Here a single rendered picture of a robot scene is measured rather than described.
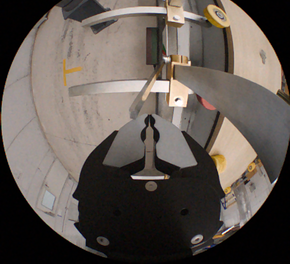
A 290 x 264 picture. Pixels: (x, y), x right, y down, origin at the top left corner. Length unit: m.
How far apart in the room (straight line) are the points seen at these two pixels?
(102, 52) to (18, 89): 2.06
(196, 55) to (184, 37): 0.11
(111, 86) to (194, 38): 0.46
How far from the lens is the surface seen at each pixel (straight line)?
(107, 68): 1.20
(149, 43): 0.43
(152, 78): 0.15
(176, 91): 0.26
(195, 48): 0.56
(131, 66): 1.13
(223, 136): 0.39
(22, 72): 2.68
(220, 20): 0.33
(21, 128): 2.66
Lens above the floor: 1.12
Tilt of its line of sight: 61 degrees down
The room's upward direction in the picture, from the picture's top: 178 degrees counter-clockwise
